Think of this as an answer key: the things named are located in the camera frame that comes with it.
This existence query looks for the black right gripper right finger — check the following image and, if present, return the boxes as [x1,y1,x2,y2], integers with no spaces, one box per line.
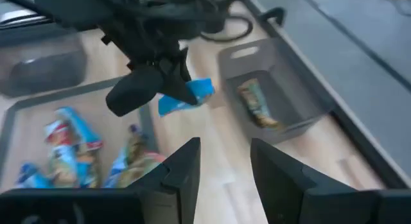
[250,137,380,224]

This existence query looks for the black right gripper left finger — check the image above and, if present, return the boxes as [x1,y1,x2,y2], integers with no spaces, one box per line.
[127,136,202,224]

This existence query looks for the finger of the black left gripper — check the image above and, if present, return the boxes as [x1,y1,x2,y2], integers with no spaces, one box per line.
[159,47,199,107]
[105,68,165,118]

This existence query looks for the white green granola bar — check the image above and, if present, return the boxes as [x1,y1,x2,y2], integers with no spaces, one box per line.
[117,151,167,189]

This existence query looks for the Chewy oatmeal raisin granola bar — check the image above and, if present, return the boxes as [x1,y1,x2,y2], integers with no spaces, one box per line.
[127,123,153,167]

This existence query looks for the blue white granola bar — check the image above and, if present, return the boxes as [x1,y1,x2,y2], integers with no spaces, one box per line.
[102,146,129,189]

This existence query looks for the blue red-ended granola bar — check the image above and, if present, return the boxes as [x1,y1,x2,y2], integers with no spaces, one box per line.
[55,106,104,151]

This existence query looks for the light blue tan granola bar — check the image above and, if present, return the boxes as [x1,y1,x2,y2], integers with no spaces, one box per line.
[76,148,101,189]
[47,144,80,189]

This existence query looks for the red white granola bar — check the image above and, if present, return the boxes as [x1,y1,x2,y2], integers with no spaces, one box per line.
[43,119,76,147]

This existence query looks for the translucent grey plastic bin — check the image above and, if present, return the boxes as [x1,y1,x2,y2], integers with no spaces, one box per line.
[0,33,88,99]

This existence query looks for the black table clamp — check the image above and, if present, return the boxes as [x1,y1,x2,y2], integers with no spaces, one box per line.
[258,6,286,28]

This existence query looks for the black cable loop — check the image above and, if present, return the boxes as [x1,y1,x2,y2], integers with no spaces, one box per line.
[199,13,254,44]

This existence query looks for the grey plastic bin with handle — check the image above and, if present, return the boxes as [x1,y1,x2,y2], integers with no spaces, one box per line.
[217,37,335,145]

